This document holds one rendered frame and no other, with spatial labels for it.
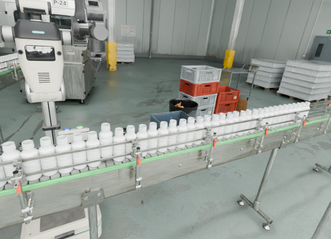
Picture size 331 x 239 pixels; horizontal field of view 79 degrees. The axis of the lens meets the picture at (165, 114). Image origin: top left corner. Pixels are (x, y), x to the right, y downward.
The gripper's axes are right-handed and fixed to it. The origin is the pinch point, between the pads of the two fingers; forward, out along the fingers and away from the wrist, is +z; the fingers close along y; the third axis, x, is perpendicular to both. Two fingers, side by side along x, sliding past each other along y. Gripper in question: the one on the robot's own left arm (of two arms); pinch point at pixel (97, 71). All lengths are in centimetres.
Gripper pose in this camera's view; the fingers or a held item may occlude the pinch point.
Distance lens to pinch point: 100.8
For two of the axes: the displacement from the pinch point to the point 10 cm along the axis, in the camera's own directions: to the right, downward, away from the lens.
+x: -8.9, 0.9, -4.6
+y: -4.6, -3.6, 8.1
